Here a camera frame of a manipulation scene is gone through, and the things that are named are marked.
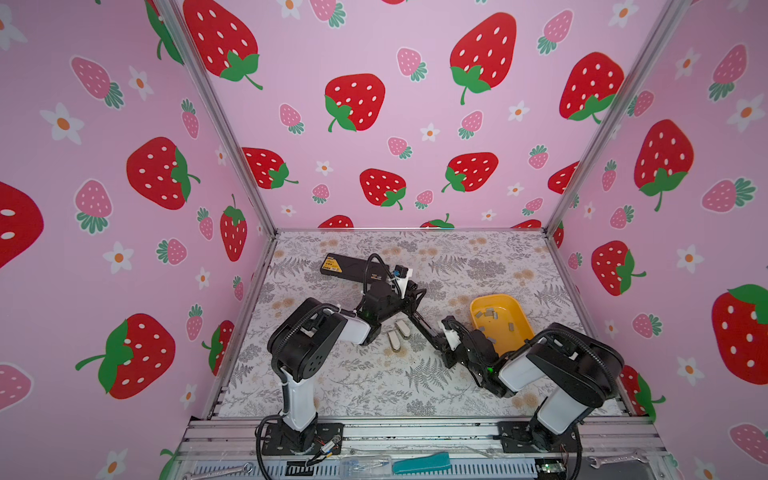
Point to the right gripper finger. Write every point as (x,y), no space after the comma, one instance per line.
(454,331)
(451,357)

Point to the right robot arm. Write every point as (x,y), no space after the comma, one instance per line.
(584,370)

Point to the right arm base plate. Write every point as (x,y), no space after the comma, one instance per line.
(519,437)

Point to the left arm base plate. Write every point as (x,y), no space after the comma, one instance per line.
(280,440)

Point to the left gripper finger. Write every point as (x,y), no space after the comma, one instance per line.
(413,298)
(400,278)

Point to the black stapler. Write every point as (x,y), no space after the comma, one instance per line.
(436,338)

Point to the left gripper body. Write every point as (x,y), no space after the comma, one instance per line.
(393,307)

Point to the black tool case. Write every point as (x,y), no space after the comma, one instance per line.
(353,269)

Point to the aluminium rail frame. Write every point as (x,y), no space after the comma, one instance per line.
(229,449)

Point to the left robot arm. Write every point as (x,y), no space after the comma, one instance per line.
(303,342)

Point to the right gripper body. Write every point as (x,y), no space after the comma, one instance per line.
(474,370)

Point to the silver wrench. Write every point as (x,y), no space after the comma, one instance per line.
(598,462)

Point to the teal handled tool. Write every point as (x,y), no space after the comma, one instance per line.
(438,462)

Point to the yellow plastic tray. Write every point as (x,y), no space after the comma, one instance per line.
(501,319)

